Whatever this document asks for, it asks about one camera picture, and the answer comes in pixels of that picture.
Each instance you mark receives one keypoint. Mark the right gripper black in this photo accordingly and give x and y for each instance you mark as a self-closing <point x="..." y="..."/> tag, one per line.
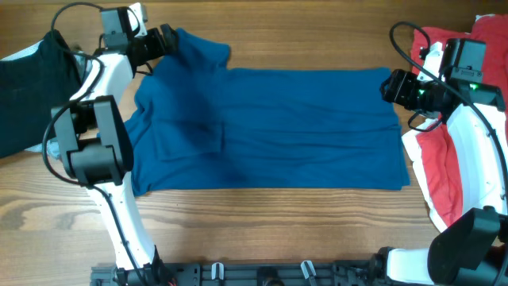
<point x="390" y="87"/>

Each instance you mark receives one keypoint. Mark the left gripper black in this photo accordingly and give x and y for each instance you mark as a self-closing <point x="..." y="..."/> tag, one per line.
<point x="167" y="40"/>

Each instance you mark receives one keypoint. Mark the blue t-shirt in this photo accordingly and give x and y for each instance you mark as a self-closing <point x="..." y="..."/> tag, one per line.
<point x="200" y="124"/>

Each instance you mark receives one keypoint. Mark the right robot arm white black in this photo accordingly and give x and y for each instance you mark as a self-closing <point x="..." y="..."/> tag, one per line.
<point x="473" y="250"/>

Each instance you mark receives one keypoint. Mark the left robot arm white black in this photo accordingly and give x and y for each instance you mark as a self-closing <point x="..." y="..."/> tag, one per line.
<point x="94" y="144"/>

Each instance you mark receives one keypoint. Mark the red t-shirt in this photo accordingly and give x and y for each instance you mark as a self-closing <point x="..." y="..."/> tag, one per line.
<point x="434" y="153"/>

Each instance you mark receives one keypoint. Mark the black folded garment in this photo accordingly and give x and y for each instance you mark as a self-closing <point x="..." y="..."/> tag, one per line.
<point x="31" y="95"/>

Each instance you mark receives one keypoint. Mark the grey camouflage garment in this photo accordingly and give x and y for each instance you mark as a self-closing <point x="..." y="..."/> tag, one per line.
<point x="81" y="63"/>

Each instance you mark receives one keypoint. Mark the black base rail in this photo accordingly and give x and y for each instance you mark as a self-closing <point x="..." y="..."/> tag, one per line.
<point x="338" y="273"/>

